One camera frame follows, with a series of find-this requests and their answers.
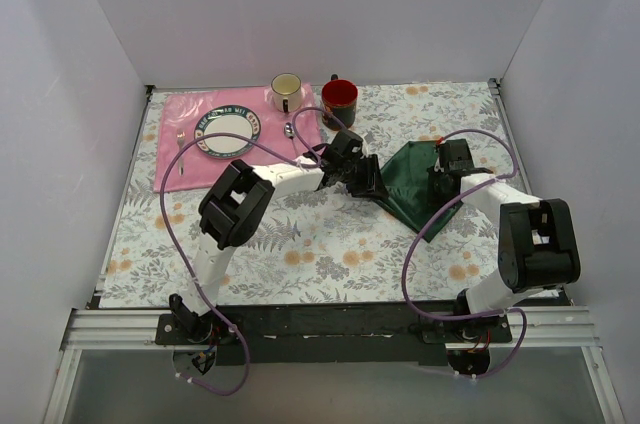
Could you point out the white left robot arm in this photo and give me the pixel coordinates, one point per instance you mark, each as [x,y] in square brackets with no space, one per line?
[233,208]

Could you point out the dark green cloth napkin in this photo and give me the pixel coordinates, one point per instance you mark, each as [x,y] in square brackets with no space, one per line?
[405,176]

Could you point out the silver spoon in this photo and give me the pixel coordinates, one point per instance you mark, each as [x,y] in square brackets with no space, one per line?
[291,137]

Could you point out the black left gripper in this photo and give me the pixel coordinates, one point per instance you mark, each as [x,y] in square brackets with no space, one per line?
[366,177]

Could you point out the aluminium frame rail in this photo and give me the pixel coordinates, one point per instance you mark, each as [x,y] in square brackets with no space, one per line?
[136,329]

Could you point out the floral tablecloth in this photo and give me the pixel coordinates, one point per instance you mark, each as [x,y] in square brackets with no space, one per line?
[324,246]

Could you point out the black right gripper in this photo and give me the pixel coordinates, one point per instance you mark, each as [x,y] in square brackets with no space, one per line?
[437,181]

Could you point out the pink placemat cloth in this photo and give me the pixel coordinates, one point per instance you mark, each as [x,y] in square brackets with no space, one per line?
[182,111]

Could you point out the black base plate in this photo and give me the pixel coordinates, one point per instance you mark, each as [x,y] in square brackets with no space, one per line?
[324,333]

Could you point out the white plate green rim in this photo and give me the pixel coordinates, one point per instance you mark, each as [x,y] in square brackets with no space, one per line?
[232,130]

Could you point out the cream enamel mug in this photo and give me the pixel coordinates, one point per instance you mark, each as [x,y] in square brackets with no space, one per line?
[287,92]

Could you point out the silver fork on placemat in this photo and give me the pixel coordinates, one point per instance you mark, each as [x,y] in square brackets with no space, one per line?
[180,140]

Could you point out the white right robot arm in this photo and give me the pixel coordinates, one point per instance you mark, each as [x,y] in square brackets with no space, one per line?
[537,248]

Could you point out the dark mug red interior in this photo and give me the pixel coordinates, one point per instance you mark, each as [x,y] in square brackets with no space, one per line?
[339,98]

